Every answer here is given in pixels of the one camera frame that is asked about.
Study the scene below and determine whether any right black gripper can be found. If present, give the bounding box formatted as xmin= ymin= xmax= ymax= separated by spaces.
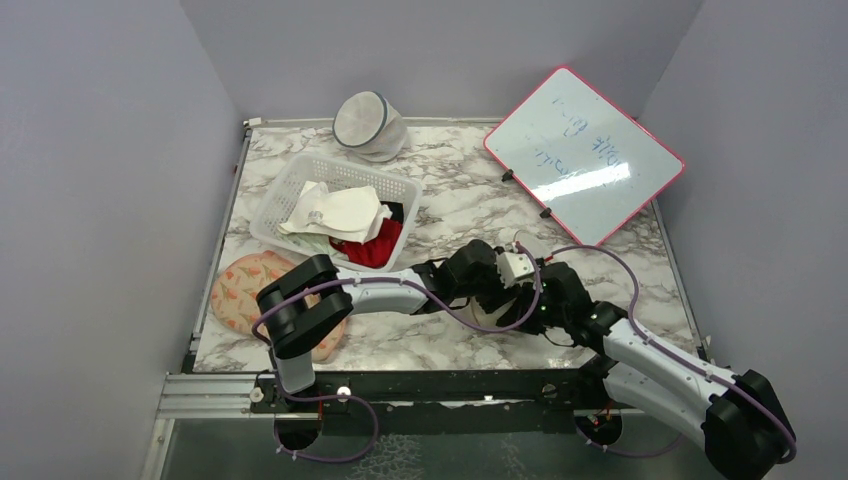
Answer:
xmin=497 ymin=282 xmax=569 ymax=335

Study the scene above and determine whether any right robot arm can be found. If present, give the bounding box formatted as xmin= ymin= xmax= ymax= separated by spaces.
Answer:
xmin=496 ymin=253 xmax=797 ymax=479

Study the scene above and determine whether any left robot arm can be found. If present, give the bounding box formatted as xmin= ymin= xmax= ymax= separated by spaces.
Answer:
xmin=252 ymin=239 xmax=542 ymax=411

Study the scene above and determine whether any round mesh laundry bag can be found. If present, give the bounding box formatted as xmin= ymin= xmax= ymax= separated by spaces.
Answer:
xmin=331 ymin=91 xmax=408 ymax=163

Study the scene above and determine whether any red cloth in basket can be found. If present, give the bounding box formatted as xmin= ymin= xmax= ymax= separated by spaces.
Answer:
xmin=330 ymin=201 xmax=405 ymax=268

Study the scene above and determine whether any white cloth in basket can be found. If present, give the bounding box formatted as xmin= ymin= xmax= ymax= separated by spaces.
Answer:
xmin=277 ymin=181 xmax=391 ymax=243

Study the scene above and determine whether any pink framed whiteboard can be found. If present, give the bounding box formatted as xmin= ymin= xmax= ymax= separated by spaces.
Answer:
xmin=483 ymin=66 xmax=685 ymax=246

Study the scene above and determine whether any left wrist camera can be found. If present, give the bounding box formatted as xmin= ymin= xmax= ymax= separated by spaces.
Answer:
xmin=495 ymin=251 xmax=535 ymax=288

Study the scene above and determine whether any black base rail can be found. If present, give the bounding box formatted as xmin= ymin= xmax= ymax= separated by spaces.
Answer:
xmin=182 ymin=351 xmax=664 ymax=439

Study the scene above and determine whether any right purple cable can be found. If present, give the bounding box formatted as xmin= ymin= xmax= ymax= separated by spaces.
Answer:
xmin=543 ymin=245 xmax=798 ymax=465

